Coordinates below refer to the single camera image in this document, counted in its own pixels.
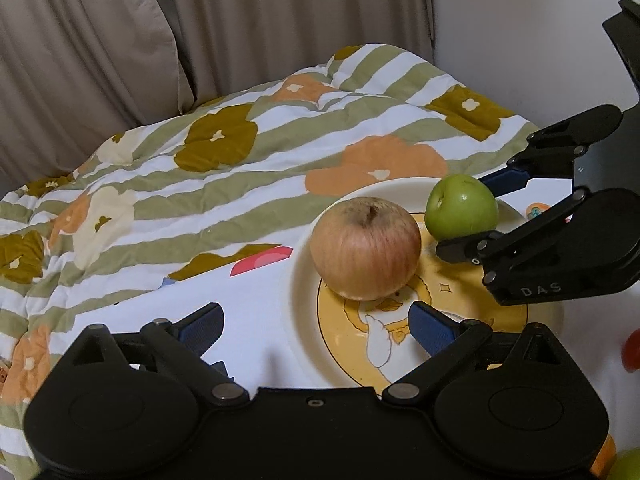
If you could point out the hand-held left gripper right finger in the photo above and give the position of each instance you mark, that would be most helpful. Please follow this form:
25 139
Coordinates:
430 327

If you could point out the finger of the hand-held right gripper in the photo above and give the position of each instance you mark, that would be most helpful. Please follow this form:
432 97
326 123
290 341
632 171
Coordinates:
465 249
510 180

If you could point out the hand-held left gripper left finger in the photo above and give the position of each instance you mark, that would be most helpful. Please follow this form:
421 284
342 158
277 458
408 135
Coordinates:
205 327

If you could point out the green jujube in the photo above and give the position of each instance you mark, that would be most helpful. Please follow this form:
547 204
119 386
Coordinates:
460 207
627 467

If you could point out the white duck print plate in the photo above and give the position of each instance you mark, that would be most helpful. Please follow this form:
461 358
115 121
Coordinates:
475 300

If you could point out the pale red apple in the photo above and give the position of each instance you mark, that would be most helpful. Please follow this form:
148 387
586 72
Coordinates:
365 250

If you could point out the orange red tomato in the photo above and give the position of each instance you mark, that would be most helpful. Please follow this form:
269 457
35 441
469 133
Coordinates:
634 350

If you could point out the large orange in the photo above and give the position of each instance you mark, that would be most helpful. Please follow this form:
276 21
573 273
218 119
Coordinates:
606 460

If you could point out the floral striped blanket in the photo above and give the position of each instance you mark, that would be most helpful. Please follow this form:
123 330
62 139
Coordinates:
200 185

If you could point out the beige curtain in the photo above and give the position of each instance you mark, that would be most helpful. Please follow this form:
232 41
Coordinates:
250 20

